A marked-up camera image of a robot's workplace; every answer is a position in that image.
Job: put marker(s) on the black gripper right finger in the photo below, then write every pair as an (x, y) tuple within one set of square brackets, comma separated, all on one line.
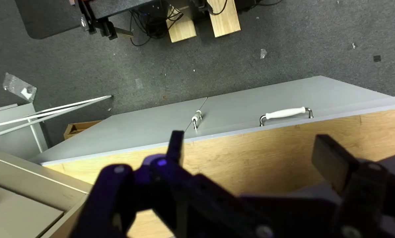
[(367, 190)]

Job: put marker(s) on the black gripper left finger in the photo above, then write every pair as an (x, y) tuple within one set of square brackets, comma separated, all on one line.
[(189, 205)]

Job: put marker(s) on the small metal drawer lock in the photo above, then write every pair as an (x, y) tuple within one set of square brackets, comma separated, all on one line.
[(197, 120)]

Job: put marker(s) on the grey wooden upper drawer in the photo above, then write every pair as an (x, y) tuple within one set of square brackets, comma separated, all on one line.
[(230, 147)]

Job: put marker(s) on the grey cabinet body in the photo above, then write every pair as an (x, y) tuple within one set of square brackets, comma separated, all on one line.
[(35, 202)]

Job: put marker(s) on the white metal rods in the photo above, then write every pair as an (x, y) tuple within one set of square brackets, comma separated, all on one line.
[(11, 126)]

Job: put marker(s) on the left wooden plank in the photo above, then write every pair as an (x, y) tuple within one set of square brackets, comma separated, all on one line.
[(180, 24)]

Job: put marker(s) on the wooden plank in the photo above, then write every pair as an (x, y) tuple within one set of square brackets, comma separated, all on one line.
[(224, 18), (180, 24)]

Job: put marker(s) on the right wooden plank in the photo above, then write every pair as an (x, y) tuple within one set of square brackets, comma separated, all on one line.
[(224, 18)]

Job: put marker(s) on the black metal stand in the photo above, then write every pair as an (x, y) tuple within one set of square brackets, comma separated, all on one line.
[(96, 15)]

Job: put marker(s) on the dark grey floor mat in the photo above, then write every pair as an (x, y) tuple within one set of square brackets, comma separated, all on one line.
[(44, 19)]

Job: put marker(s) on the white drawer handle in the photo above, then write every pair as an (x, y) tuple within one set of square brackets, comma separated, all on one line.
[(286, 113)]

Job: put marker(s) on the clear plastic bracket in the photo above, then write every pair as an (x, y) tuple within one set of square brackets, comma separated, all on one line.
[(19, 88)]

